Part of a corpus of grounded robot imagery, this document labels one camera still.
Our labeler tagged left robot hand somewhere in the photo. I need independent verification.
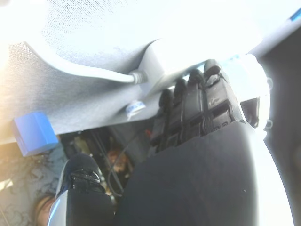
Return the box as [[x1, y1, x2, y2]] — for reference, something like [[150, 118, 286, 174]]
[[48, 58, 286, 226]]

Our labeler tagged white blue power strip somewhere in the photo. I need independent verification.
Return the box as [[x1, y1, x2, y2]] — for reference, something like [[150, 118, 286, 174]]
[[140, 37, 269, 95]]

